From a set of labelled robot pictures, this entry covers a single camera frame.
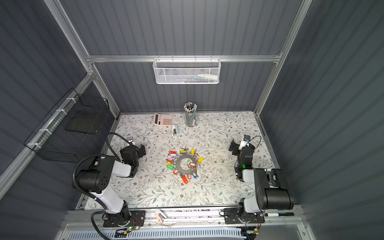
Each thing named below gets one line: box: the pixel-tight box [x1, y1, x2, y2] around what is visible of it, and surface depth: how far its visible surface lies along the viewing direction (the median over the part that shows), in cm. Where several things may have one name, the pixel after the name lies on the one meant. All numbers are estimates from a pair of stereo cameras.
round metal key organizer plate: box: [175, 154, 199, 175], surface depth 94 cm
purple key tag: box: [167, 154, 177, 159], surface depth 98 cm
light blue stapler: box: [171, 123, 180, 137], surface depth 108 cm
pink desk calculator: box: [153, 113, 174, 126], surface depth 115 cm
